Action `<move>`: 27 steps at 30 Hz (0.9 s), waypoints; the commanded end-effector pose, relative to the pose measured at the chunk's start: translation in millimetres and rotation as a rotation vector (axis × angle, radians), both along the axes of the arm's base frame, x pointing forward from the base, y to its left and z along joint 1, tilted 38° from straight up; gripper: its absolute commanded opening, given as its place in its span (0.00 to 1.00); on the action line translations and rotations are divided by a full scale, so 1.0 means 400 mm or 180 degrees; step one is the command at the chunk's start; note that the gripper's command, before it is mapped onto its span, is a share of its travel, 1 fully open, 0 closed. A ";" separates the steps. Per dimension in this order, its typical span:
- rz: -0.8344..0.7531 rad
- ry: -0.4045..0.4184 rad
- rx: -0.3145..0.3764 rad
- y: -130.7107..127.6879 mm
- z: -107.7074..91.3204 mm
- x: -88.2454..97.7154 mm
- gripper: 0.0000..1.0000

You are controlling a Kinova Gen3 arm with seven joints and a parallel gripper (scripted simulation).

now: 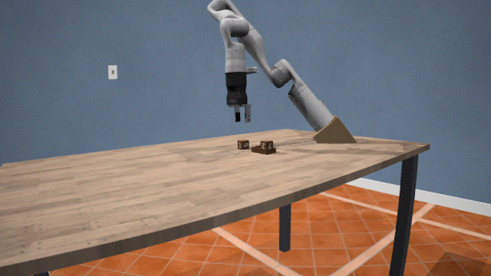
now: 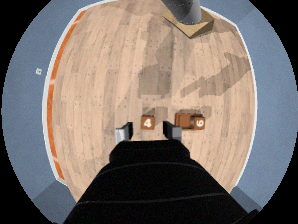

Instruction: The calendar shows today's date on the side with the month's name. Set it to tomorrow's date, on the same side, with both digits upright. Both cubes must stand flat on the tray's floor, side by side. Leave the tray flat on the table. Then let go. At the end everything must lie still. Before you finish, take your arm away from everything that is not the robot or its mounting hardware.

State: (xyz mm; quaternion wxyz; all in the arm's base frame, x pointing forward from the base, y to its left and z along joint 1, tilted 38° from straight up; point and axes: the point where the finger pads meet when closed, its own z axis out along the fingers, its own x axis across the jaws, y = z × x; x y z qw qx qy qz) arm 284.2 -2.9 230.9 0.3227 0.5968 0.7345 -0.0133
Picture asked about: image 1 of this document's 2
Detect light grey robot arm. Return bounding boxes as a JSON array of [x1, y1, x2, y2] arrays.
[[207, 0, 334, 132]]

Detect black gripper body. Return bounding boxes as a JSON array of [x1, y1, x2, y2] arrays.
[[225, 58, 258, 105]]

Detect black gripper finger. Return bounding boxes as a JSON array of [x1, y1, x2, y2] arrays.
[[229, 105, 240, 122], [239, 104, 251, 123]]

